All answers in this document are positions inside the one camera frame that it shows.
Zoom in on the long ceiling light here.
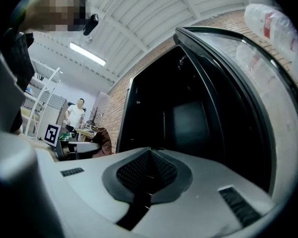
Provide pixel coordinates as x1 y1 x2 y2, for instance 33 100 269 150
69 41 107 67

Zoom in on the person's head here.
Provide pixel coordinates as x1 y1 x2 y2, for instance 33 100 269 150
22 0 89 34

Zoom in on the black coat rack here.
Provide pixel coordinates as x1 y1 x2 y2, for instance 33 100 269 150
90 106 103 124

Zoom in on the black refrigerator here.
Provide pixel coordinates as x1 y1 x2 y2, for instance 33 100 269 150
115 26 298 198

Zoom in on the large clear dispenser bottle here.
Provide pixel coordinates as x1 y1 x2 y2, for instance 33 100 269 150
243 2 298 62

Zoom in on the yellow wooden table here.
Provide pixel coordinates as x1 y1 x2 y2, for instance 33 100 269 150
74 127 95 136

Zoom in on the black head camera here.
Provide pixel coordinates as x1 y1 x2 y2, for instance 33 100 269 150
82 13 99 37

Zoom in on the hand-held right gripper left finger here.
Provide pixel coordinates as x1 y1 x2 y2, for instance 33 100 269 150
36 146 152 225

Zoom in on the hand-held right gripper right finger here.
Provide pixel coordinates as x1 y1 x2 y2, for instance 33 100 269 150
131 147 276 238

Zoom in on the white metal shelf rack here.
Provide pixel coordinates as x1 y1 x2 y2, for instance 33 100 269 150
21 58 62 140

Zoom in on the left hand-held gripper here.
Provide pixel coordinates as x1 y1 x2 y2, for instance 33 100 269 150
44 124 101 161

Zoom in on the grey metal locker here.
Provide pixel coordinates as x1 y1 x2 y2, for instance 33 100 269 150
45 94 70 129

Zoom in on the person's black clothing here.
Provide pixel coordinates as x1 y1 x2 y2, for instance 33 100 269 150
0 28 36 134

